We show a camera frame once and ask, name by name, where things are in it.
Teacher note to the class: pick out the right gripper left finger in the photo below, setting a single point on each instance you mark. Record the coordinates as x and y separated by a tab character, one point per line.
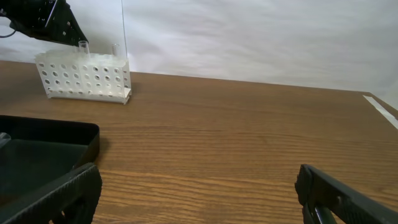
62	199

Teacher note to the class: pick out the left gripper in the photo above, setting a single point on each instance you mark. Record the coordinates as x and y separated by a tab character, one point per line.
28	15

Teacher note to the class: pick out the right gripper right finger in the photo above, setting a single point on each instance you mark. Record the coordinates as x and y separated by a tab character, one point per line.
335	199

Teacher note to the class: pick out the clear test tube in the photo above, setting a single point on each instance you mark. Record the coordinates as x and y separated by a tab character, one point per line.
115	50
4	138
84	49

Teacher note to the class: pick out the white test tube rack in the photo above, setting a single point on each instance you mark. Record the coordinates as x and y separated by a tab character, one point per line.
84	81

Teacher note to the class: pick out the black tray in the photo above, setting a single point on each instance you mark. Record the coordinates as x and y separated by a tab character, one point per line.
46	146

